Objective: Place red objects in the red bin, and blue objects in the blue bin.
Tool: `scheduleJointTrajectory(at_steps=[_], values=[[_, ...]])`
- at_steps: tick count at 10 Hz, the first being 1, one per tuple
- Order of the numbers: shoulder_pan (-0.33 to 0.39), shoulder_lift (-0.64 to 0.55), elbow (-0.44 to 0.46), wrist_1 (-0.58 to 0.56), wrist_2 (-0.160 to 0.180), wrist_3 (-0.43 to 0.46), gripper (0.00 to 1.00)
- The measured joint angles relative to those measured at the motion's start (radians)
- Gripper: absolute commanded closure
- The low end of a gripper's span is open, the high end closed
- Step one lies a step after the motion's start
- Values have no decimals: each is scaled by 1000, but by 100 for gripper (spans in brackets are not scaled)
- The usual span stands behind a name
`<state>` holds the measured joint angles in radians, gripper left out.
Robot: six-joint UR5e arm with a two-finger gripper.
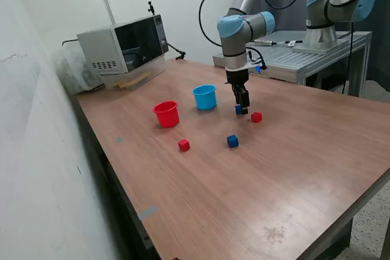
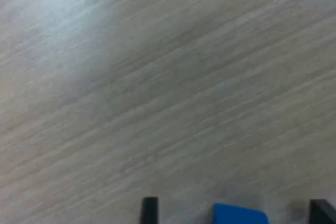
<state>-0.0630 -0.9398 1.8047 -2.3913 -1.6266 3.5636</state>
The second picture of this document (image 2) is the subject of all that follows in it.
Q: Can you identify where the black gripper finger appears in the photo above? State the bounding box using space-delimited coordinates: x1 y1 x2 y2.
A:
309 199 336 224
140 197 159 224

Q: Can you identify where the blue cube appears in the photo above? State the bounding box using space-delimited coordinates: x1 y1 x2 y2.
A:
211 202 270 224

